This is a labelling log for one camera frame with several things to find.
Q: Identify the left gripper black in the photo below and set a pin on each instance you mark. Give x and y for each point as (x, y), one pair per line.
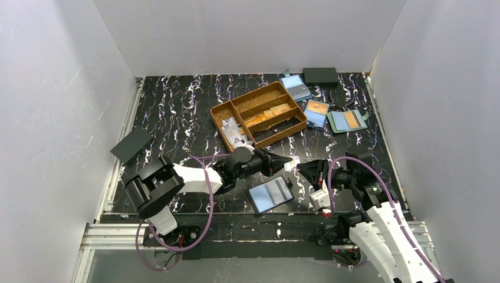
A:
(259, 163)

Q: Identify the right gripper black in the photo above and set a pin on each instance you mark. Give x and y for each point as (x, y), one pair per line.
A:
(321, 174)

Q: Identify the white card with magnetic stripe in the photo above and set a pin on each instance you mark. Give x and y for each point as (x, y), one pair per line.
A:
(292, 164)

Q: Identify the black leather card holder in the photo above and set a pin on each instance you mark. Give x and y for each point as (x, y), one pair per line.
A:
(270, 194)

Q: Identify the green card wallet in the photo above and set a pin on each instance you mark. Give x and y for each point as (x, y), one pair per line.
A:
(347, 121)

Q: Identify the dark grey card case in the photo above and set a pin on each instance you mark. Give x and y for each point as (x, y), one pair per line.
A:
(131, 145)

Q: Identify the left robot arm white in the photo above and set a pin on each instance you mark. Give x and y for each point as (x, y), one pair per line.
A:
(152, 188)

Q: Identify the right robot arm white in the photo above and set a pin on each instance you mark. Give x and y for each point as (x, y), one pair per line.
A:
(379, 229)

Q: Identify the black cards in tray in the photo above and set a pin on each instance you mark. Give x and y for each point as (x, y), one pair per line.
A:
(275, 129)

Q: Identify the tan cards in tray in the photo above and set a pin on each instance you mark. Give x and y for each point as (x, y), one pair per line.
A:
(267, 114)

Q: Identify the blue card holder orange card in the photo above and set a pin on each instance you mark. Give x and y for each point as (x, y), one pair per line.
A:
(316, 113)

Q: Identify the white cards in tray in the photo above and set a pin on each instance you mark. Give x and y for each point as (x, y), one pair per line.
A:
(233, 132)

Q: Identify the light blue card holder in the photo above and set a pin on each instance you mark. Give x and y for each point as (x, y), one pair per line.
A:
(296, 87)

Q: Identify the brown woven organizer tray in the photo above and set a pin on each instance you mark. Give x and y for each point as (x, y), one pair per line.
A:
(254, 102)

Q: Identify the black box at back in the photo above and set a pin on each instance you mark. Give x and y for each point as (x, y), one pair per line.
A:
(320, 76)

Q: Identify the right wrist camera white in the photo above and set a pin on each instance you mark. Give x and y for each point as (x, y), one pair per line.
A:
(321, 202)

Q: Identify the aluminium frame rail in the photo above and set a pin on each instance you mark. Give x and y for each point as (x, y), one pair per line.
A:
(104, 236)

